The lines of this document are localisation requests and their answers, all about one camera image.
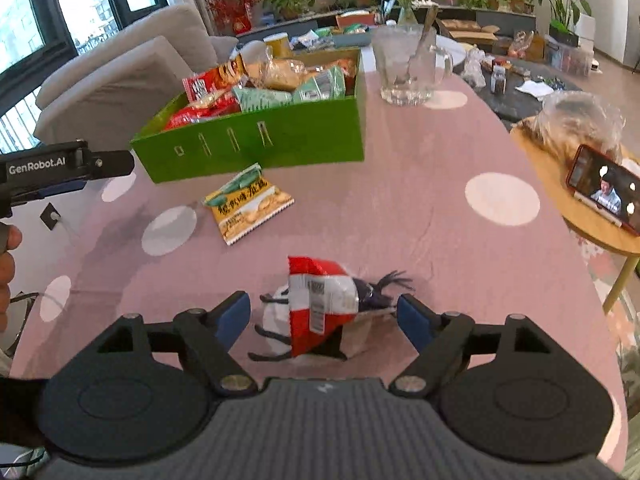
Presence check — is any black wall socket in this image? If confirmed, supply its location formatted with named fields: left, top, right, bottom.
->
left=40, top=203, right=63, bottom=231

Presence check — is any clear storage box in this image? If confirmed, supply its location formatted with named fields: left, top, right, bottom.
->
left=545, top=35, right=596, bottom=78

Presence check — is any yellow red chips packet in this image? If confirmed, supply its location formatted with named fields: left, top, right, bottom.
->
left=215, top=53, right=251, bottom=90

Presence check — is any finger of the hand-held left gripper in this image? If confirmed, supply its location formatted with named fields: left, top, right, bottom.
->
left=12, top=180, right=86, bottom=206
left=89, top=150, right=136, bottom=179

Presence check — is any red packet black white print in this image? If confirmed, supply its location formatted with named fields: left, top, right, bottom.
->
left=181, top=71, right=223, bottom=108

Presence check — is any pale green snack packet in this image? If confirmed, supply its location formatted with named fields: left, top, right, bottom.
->
left=292, top=65, right=347, bottom=103
left=232, top=85, right=296, bottom=113

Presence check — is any clear bread packet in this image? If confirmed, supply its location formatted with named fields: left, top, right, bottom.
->
left=260, top=57, right=321, bottom=92

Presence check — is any orange box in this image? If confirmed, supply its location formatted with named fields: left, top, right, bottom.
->
left=336, top=11, right=377, bottom=29

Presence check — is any yellow canister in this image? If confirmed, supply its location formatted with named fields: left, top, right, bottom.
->
left=263, top=32, right=292, bottom=58

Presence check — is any black framed window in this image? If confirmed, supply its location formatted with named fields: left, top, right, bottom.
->
left=0, top=0, right=168, bottom=153

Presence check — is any dark round table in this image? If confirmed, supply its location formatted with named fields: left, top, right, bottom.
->
left=472, top=55, right=583, bottom=121

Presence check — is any person's left hand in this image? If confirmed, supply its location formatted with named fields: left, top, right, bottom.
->
left=0, top=224, right=23, bottom=333

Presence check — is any red flower plant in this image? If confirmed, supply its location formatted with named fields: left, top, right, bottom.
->
left=205, top=0, right=273, bottom=36

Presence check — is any white paper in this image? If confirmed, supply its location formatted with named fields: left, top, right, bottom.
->
left=515, top=80, right=556, bottom=98

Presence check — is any white bin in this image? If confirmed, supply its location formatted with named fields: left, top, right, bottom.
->
left=575, top=12, right=597, bottom=41

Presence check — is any glass pitcher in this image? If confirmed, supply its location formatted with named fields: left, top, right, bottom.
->
left=372, top=25, right=455, bottom=107

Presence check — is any round white coffee table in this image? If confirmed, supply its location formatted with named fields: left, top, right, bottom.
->
left=240, top=25, right=476, bottom=76

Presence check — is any glass vase with plant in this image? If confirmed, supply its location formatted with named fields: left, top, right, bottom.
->
left=385, top=0, right=426, bottom=26

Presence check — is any large red snack packet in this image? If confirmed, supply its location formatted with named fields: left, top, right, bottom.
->
left=165, top=102, right=241, bottom=131

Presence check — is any round wooden side table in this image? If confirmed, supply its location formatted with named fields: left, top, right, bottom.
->
left=510, top=117, right=640, bottom=316

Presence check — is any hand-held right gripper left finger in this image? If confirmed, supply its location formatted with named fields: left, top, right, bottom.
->
left=95, top=291, right=253, bottom=396

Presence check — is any beige armchair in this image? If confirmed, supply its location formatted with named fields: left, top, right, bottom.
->
left=34, top=4, right=241, bottom=153

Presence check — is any orange snack packet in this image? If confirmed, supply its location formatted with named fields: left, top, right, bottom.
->
left=322, top=57, right=358, bottom=88

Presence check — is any clear plastic bag of bread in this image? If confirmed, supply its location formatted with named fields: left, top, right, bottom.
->
left=520, top=91, right=626, bottom=161

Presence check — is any yellow green snack packet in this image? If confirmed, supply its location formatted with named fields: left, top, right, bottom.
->
left=202, top=162, right=296, bottom=247

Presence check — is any red smartphone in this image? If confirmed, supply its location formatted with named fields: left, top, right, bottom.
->
left=566, top=144, right=640, bottom=236

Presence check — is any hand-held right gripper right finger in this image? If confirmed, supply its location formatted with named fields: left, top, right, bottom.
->
left=390, top=294, right=551, bottom=396

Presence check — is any tall leafy potted plant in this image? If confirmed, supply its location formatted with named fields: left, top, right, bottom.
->
left=530, top=0, right=593, bottom=36

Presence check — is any red white snack packet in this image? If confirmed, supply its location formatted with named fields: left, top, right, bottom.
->
left=287, top=255, right=361, bottom=358

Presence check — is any green cardboard box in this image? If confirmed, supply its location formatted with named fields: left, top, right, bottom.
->
left=130, top=47, right=367, bottom=184

